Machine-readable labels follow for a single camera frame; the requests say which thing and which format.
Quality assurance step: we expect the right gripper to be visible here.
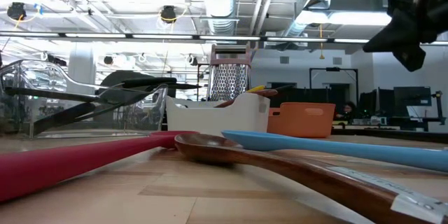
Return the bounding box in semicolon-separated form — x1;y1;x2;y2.
363;0;448;73

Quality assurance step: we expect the long blue silicone spoon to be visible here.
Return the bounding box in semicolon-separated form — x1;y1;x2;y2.
221;129;448;173

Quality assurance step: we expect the black spatula yellow handle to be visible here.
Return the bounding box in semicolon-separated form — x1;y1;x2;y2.
246;84;267;94

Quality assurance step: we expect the dark wooden spoon white label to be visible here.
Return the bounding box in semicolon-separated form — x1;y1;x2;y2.
174;132;448;224

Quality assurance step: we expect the black red handled utensil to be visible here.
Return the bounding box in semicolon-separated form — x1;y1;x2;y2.
33;90;155;137

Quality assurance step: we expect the red slotted spatula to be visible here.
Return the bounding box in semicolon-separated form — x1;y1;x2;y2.
0;129;200;204

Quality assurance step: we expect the black desk monitor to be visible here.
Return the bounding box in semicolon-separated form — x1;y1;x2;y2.
393;85;432;108

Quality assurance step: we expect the person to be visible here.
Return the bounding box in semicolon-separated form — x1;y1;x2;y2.
335;101;358;120

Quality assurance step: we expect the orange plastic bin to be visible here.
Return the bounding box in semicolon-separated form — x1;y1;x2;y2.
267;101;336;139

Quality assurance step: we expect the pink metal box grater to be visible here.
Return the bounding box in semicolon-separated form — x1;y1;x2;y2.
206;43;253;102

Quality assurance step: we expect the white plastic bin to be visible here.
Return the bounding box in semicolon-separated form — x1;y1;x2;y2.
165;92;271;137

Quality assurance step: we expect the black ceiling spotlight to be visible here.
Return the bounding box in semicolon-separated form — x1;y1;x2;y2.
160;4;178;25
6;1;27;21

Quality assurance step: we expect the long LED light bar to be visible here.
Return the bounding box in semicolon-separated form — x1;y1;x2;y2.
0;31;448;46

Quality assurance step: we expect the white pillar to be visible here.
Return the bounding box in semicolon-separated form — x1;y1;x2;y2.
67;43;96;85

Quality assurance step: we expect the clear plastic bin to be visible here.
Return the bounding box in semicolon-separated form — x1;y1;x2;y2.
0;59;169;139

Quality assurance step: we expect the black metal frame rig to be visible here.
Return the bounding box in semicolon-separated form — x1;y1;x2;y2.
309;66;360;120

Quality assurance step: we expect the yellow hanging cable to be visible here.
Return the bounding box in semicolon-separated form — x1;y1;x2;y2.
317;23;326;60

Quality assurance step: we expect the straight silver spiral duct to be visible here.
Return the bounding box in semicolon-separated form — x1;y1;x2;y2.
199;0;243;36

